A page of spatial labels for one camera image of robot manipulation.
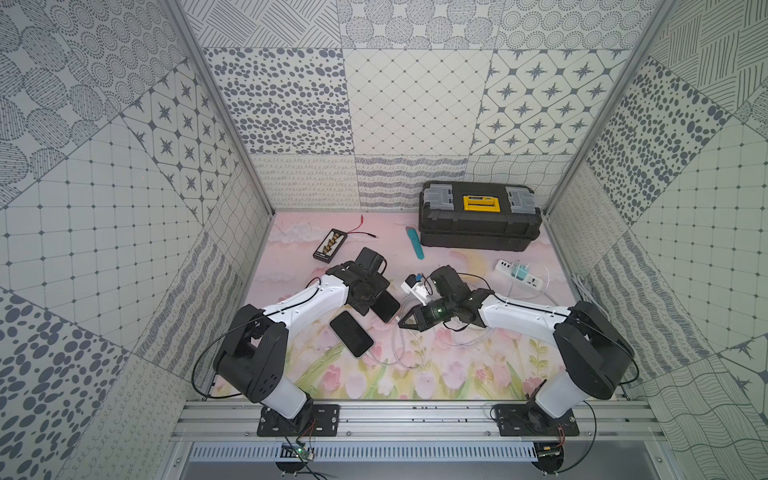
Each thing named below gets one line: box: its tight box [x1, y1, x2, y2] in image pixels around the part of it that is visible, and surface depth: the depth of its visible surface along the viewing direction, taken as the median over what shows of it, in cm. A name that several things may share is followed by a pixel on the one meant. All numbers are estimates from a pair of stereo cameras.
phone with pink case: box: [370, 289, 401, 324], surface depth 86 cm
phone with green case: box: [329, 310, 375, 358], surface depth 90 cm
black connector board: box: [312, 228, 348, 264], surface depth 110 cm
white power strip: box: [495, 259, 544, 291], surface depth 100 cm
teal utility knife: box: [406, 226, 425, 260], surface depth 113 cm
